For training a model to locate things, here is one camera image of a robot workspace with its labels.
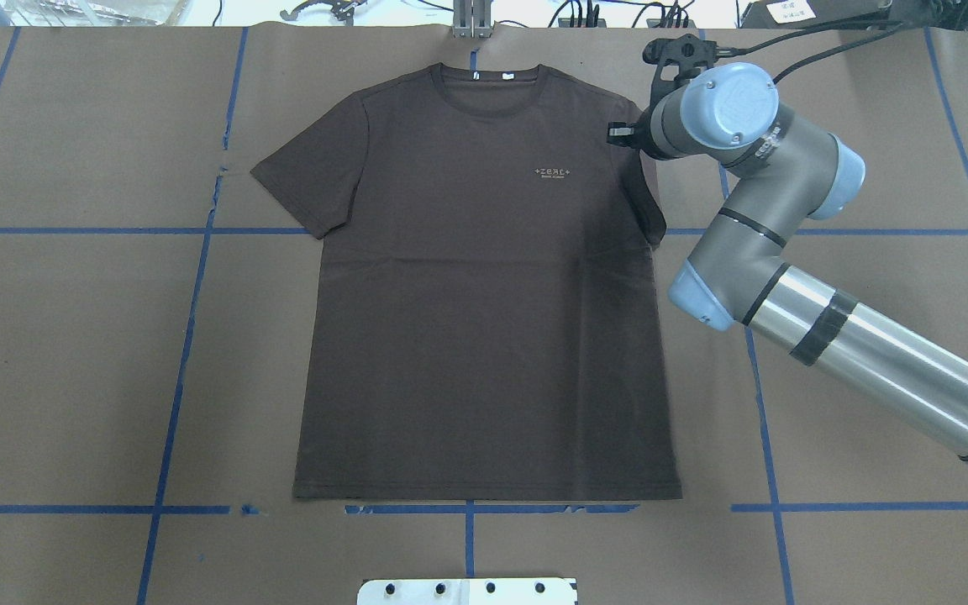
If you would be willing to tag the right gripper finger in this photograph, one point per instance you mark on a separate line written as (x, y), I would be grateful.
(618, 130)
(621, 141)

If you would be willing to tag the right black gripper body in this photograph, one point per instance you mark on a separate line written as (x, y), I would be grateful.
(623, 134)

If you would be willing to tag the dark brown t-shirt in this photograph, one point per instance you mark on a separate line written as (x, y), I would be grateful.
(487, 323)

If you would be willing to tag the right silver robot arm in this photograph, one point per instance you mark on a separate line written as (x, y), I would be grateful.
(786, 171)

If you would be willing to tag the black box with label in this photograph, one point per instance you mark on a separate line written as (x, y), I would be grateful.
(811, 14)

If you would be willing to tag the black pliers tool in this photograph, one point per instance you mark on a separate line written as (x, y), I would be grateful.
(342, 12)

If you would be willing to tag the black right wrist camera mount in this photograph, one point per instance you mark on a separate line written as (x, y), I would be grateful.
(678, 61)

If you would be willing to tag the aluminium frame post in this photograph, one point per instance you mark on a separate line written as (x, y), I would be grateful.
(472, 19)

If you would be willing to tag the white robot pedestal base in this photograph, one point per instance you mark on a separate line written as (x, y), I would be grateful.
(501, 590)

